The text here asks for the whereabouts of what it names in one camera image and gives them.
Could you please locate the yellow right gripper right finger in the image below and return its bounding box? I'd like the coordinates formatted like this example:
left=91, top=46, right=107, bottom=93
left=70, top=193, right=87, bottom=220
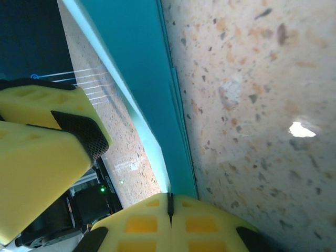
left=170, top=193, right=284, bottom=252

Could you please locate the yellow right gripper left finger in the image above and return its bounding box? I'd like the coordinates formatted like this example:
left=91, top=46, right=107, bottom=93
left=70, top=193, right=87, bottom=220
left=77, top=193, right=171, bottom=252

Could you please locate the light blue paper sheet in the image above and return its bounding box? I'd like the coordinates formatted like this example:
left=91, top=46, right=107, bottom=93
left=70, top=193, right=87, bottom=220
left=61, top=0, right=199, bottom=199

